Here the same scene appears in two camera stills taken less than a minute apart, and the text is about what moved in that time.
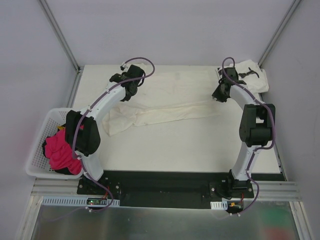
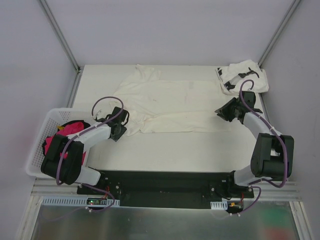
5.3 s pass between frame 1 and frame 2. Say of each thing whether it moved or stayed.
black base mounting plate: stayed
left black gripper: moved
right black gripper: moved
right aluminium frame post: stayed
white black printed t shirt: stayed
